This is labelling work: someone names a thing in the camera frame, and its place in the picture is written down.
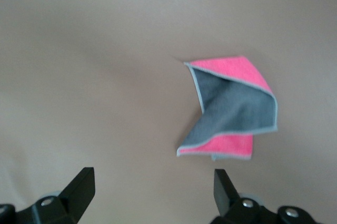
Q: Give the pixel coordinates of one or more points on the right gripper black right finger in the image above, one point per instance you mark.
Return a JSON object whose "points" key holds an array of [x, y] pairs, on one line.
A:
{"points": [[223, 195]]}

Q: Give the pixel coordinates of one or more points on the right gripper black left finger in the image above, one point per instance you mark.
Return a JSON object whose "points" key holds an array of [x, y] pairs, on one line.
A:
{"points": [[79, 189]]}

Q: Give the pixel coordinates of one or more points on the pink and grey towel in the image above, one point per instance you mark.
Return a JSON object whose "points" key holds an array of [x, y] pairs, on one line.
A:
{"points": [[237, 102]]}

